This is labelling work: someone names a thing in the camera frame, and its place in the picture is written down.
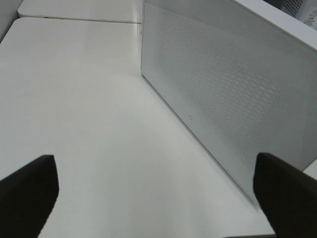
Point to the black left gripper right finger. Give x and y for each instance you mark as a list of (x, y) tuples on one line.
[(287, 197)]

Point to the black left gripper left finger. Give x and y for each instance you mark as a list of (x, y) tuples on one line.
[(27, 198)]

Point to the white microwave door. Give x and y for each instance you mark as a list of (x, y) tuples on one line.
[(241, 74)]

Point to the white warning label sticker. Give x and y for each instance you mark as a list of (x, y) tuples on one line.
[(309, 16)]

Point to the white microwave oven body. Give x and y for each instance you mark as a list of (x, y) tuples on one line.
[(293, 8)]

